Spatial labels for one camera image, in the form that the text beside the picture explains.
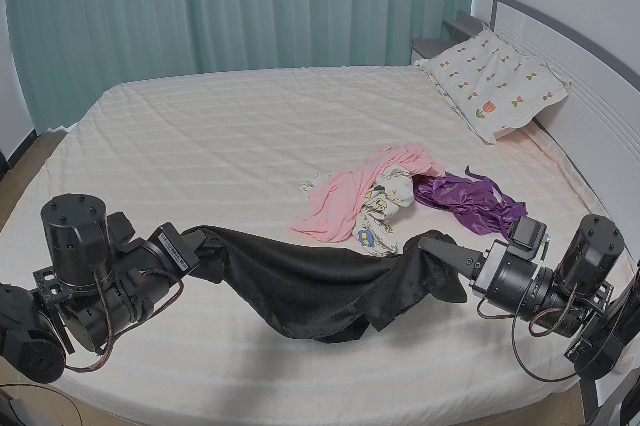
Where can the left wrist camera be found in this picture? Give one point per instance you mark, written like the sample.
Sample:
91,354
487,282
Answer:
122,229

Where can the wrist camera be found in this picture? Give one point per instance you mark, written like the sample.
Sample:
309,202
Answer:
527,234
122,229

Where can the purple garment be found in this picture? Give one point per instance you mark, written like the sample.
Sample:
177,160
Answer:
475,204

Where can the black polo shirt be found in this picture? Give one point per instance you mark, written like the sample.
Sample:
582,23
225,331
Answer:
310,284

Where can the white printed garment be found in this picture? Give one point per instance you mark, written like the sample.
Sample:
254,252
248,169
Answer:
385,199

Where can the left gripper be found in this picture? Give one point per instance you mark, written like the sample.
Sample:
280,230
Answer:
172,254

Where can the white printed pillow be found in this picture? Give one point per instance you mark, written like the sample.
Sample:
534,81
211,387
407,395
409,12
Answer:
495,79

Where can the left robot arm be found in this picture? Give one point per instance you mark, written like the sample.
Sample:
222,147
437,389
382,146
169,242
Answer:
75,234

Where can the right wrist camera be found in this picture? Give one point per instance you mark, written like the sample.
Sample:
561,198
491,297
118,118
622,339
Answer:
527,234

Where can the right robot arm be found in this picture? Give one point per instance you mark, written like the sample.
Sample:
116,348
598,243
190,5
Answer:
592,249

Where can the bed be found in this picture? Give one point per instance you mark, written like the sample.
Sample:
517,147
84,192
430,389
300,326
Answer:
225,139

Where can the grey bedside table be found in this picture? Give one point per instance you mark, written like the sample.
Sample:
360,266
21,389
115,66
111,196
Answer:
430,48

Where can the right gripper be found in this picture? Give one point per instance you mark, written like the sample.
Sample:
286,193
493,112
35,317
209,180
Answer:
510,284

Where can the pink garment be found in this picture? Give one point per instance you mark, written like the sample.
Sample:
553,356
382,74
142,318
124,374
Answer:
335,204

